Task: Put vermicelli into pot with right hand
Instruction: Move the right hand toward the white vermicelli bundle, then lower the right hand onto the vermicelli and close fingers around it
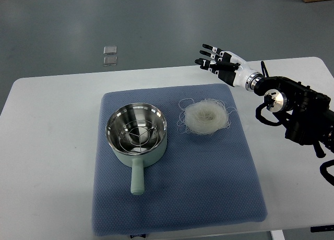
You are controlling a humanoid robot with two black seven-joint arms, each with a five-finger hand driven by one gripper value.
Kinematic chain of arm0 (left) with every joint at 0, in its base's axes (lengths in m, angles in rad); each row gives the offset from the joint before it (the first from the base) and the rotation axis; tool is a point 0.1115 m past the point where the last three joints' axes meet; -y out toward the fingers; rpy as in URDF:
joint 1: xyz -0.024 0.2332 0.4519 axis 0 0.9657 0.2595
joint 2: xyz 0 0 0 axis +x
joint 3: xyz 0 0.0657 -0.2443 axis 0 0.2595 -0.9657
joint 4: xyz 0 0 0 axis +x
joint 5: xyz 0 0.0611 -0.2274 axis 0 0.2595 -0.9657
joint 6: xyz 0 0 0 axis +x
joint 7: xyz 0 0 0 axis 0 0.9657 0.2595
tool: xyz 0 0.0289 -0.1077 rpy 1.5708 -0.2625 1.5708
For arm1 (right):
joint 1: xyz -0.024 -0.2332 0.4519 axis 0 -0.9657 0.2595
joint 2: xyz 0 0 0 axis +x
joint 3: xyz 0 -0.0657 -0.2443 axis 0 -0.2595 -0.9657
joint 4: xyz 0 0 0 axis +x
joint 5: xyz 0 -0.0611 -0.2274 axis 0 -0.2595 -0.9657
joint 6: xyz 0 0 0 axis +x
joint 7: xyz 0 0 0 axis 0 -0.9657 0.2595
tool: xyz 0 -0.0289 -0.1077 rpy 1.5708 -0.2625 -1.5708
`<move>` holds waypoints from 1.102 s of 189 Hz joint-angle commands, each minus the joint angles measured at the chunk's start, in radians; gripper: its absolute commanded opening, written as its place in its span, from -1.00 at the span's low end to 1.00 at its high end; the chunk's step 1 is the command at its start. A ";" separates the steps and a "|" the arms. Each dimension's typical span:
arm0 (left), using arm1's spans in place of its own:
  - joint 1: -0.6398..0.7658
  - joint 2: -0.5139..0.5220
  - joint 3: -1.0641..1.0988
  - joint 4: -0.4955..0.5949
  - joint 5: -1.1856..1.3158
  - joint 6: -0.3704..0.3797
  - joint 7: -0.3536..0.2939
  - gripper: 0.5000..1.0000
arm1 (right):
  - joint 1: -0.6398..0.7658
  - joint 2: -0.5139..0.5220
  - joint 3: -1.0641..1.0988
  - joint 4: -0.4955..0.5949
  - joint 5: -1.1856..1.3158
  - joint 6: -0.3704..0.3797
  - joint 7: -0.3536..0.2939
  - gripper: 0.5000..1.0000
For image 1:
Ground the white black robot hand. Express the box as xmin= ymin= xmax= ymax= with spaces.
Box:
xmin=195 ymin=44 xmax=264 ymax=91

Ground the white vermicelli nest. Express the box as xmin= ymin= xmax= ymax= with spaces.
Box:
xmin=176 ymin=98 xmax=237 ymax=136

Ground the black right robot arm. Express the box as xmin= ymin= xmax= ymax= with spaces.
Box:
xmin=254 ymin=61 xmax=333 ymax=158

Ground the mint green steel pot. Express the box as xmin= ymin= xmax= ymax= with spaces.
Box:
xmin=106 ymin=103 xmax=168 ymax=196

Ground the blue woven table mat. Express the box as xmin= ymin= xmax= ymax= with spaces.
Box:
xmin=92 ymin=83 xmax=267 ymax=236

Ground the upper metal floor plate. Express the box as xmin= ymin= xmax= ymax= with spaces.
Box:
xmin=103 ymin=45 xmax=117 ymax=55

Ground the wire steamer rack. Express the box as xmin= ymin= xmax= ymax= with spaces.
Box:
xmin=118 ymin=126 xmax=160 ymax=154

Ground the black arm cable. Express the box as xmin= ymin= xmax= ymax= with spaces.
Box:
xmin=319 ymin=159 xmax=334 ymax=187

